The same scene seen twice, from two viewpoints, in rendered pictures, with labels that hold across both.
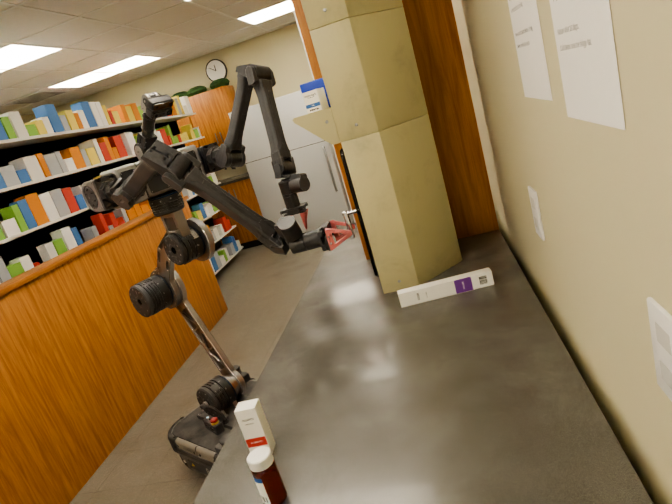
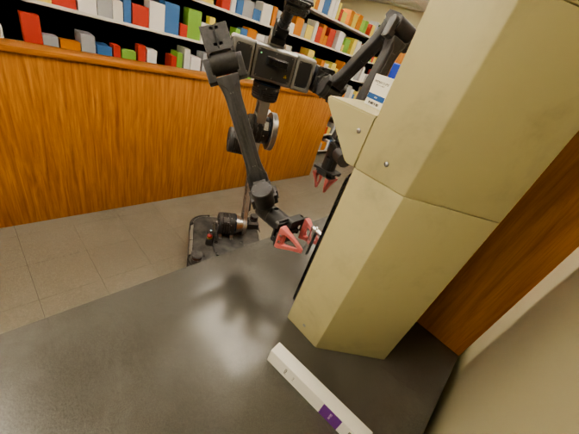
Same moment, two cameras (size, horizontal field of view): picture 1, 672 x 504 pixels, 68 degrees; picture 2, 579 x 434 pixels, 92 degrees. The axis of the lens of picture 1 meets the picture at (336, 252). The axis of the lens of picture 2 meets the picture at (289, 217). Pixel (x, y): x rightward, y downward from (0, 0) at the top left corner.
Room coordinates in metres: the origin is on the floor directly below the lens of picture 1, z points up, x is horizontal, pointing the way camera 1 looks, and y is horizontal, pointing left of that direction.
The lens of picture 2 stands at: (0.90, -0.22, 1.58)
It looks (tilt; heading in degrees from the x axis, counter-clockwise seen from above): 31 degrees down; 21
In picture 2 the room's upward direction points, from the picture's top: 19 degrees clockwise
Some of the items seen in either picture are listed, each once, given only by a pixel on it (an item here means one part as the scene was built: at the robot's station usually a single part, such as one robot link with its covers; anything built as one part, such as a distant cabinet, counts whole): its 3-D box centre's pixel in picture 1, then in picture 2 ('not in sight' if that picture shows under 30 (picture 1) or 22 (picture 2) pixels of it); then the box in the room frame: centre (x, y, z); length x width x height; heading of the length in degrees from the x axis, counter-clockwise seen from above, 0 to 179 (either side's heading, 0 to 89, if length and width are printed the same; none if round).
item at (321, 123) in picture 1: (325, 126); (378, 131); (1.60, -0.08, 1.46); 0.32 x 0.11 x 0.10; 166
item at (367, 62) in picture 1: (394, 152); (418, 220); (1.56, -0.26, 1.33); 0.32 x 0.25 x 0.77; 166
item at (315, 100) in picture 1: (315, 100); (385, 94); (1.55, -0.07, 1.54); 0.05 x 0.05 x 0.06; 61
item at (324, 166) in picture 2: (292, 202); (329, 164); (1.95, 0.11, 1.21); 0.10 x 0.07 x 0.07; 77
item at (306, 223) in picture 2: (340, 230); (304, 234); (1.52, -0.03, 1.15); 0.09 x 0.07 x 0.07; 76
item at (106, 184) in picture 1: (113, 190); not in sight; (1.91, 0.72, 1.45); 0.09 x 0.08 x 0.12; 136
